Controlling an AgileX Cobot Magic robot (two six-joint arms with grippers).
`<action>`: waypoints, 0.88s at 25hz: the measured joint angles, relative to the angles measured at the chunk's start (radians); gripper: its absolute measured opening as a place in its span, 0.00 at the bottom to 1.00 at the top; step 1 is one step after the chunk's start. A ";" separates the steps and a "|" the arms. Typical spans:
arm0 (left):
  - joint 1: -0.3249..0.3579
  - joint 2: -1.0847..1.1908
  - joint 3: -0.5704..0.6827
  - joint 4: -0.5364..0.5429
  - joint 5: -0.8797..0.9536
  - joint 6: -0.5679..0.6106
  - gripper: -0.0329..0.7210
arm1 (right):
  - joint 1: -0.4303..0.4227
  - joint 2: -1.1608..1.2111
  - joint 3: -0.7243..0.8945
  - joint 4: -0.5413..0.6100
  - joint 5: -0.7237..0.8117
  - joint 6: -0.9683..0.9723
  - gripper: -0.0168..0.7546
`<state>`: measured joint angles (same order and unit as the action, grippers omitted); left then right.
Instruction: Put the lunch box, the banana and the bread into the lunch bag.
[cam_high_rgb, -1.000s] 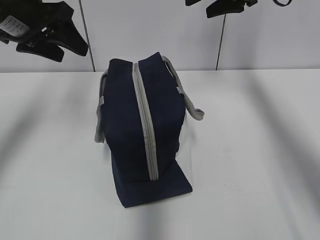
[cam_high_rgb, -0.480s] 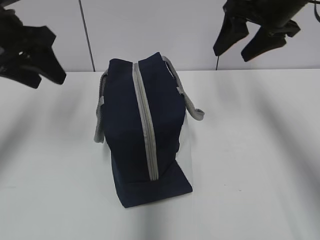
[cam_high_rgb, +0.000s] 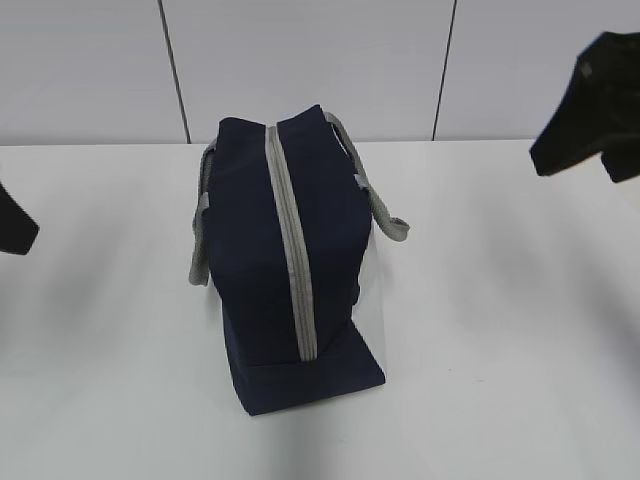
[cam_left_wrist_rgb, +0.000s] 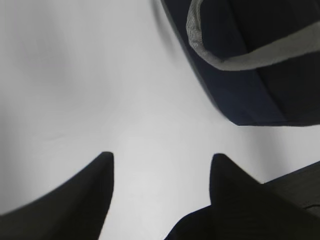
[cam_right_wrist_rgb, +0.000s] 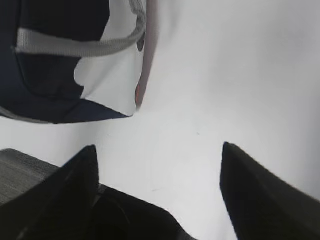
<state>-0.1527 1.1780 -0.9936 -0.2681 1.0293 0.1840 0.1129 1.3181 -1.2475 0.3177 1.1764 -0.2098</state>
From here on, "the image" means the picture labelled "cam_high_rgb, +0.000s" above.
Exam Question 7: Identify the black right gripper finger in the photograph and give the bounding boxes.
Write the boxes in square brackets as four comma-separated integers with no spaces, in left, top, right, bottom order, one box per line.
[0,184,39,256]

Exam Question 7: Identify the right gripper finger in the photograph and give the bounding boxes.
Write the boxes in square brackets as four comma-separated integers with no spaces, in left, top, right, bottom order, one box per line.
[601,144,640,183]
[529,31,639,176]

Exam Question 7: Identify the navy blue lunch bag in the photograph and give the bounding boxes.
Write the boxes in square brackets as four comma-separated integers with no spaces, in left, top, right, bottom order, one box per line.
[189,105,410,416]

